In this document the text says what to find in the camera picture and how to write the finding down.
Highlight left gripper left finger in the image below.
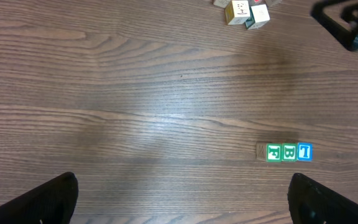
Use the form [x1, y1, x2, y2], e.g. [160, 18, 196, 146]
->
[0, 172, 79, 224]

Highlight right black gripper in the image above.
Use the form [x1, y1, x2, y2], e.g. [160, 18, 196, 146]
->
[310, 0, 358, 52]

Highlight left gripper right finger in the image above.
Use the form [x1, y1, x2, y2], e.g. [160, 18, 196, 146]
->
[287, 173, 358, 224]

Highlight blue block letter L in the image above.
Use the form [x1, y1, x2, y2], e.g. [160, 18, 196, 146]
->
[297, 142, 313, 161]

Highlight green block letter B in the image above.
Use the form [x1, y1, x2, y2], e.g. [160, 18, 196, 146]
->
[282, 143, 298, 162]

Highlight green block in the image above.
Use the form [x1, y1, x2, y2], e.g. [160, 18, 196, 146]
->
[256, 142, 283, 162]

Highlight white block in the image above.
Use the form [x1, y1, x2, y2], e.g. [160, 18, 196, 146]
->
[245, 4, 270, 30]
[224, 0, 251, 26]

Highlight yellow block lower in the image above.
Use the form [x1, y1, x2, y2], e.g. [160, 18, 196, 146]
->
[265, 0, 282, 7]

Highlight red block letter E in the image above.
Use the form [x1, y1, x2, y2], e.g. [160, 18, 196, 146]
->
[249, 0, 264, 6]

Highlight red block with circle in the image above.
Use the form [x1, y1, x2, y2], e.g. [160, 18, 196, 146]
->
[213, 0, 231, 8]

